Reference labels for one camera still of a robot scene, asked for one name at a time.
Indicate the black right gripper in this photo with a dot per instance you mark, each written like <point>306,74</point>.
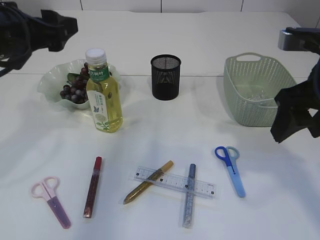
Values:
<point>298,108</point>

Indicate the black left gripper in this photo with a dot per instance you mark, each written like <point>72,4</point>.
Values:
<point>20,35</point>

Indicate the green wavy glass plate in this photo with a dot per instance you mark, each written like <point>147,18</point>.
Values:
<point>51,85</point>

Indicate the black mesh pen holder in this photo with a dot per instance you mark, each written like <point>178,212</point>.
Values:
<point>165,76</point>

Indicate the clear plastic ruler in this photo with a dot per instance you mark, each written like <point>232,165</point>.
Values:
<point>175,182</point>

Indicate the blue scissors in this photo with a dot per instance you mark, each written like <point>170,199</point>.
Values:
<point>229,155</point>

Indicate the yellow tea bottle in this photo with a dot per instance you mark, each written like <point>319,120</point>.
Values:
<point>103,92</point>

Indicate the silver glitter pen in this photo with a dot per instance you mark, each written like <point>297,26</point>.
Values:
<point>189,198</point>

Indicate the dark red grape bunch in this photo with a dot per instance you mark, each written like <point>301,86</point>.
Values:
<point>76,89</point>

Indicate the red glitter pen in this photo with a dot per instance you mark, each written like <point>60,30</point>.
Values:
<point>91,194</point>

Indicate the pink scissors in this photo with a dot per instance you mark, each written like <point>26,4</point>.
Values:
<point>46,189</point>

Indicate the clear plastic sheet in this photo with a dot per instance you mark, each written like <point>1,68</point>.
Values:
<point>257,96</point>

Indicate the gold glitter pen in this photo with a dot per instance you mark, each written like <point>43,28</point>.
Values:
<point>147,183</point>

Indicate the green woven plastic basket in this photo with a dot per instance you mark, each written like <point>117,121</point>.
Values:
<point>251,82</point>

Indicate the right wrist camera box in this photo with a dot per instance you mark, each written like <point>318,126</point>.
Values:
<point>299,39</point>

